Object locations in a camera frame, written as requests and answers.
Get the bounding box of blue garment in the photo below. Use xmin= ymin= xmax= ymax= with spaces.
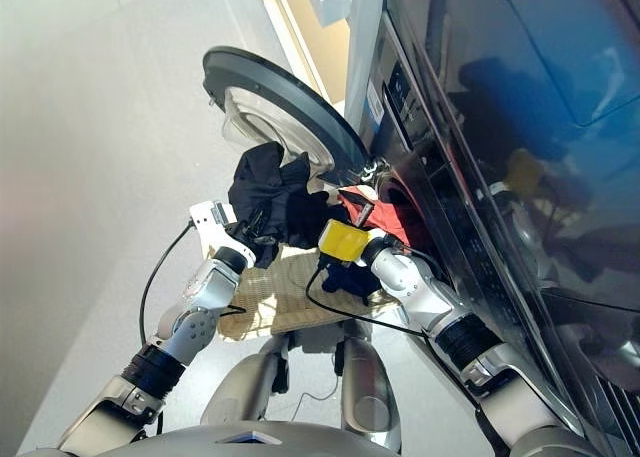
xmin=321 ymin=265 xmax=384 ymax=307

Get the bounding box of black garment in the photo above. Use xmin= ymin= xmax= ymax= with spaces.
xmin=227 ymin=141 xmax=351 ymax=271

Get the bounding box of pale woven basket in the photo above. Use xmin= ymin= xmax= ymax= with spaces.
xmin=214 ymin=246 xmax=401 ymax=343

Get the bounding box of red garment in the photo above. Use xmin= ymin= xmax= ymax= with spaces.
xmin=337 ymin=184 xmax=436 ymax=258

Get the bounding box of round washing machine door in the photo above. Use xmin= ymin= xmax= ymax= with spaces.
xmin=201 ymin=45 xmax=374 ymax=186

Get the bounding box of silver robot leg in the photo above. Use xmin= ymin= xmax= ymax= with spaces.
xmin=333 ymin=326 xmax=404 ymax=453
xmin=199 ymin=334 xmax=294 ymax=426

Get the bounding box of white and blue label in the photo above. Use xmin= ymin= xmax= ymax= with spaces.
xmin=366 ymin=78 xmax=385 ymax=128

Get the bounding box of silver robot torso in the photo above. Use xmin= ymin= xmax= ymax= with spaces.
xmin=19 ymin=421 xmax=401 ymax=457

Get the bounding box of dark blue glass dryer door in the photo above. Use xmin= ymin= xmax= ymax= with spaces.
xmin=494 ymin=0 xmax=640 ymax=128

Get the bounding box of yellow wrist camera mount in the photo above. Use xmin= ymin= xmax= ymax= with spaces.
xmin=318 ymin=218 xmax=389 ymax=266

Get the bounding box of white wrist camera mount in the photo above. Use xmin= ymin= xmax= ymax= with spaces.
xmin=188 ymin=200 xmax=257 ymax=271

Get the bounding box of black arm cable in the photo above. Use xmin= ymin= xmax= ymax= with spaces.
xmin=138 ymin=219 xmax=197 ymax=347
xmin=304 ymin=262 xmax=436 ymax=339

